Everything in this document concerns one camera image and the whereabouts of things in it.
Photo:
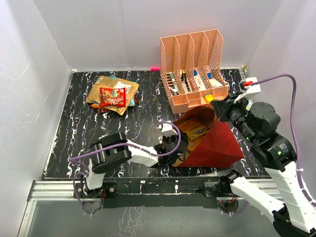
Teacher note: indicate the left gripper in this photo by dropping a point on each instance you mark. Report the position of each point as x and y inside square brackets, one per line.
[166, 138]

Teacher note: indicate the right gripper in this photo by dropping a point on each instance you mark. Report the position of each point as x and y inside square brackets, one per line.
[221, 109]

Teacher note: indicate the red brown paper bag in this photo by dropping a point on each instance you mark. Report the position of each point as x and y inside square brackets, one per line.
[217, 148]

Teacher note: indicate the teal snack bag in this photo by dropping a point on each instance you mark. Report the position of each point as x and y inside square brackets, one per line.
[134, 100]

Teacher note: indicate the red cookie snack packet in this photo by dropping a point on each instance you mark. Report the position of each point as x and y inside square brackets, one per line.
[113, 97]

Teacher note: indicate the Fox's fruits candy bag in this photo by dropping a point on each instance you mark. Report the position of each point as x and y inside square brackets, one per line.
[99, 109]

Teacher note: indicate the gold snack bag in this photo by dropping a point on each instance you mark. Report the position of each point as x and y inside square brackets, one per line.
[112, 82]

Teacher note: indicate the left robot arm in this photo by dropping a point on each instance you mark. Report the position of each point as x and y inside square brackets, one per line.
[123, 150]

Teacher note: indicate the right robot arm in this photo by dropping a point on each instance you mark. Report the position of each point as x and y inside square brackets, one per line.
[293, 215]

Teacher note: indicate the yellow M&M's bag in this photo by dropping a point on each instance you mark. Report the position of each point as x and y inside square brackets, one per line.
[196, 132]

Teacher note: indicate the yellow grey small box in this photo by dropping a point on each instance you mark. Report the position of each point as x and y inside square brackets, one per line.
[208, 97]

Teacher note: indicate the yellow flat snack pouch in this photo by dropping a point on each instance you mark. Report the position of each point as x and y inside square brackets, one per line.
[189, 127]

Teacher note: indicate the light blue packaged item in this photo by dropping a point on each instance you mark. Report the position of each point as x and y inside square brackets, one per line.
[249, 104]

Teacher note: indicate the white blue box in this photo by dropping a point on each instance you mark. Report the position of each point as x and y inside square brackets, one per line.
[198, 80]

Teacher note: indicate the black yellow marker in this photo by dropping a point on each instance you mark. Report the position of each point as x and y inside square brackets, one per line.
[183, 80]

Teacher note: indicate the peach plastic file organizer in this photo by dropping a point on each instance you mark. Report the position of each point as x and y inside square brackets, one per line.
[190, 69]

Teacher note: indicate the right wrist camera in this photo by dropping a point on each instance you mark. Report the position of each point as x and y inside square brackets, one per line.
[251, 89]

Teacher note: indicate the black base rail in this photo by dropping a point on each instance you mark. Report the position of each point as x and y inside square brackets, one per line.
[157, 192]

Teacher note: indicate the pink marker on wall edge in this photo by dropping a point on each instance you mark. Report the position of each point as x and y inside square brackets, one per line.
[155, 68]

